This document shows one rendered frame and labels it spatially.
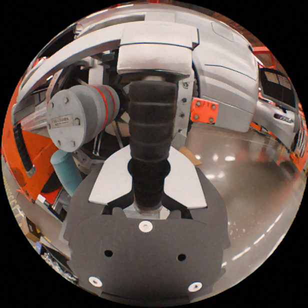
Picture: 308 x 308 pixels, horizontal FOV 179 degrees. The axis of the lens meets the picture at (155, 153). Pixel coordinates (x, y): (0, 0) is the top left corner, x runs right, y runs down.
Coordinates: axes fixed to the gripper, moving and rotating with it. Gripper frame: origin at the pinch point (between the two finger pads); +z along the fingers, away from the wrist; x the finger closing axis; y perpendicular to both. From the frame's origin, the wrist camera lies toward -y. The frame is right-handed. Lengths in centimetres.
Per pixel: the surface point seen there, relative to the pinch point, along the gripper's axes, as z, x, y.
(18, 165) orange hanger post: -2, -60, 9
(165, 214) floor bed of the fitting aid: 28, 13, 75
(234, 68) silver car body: 44, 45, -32
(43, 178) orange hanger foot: 10, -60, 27
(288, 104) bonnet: 98, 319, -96
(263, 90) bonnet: 202, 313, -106
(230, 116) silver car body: 44, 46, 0
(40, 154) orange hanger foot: 16, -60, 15
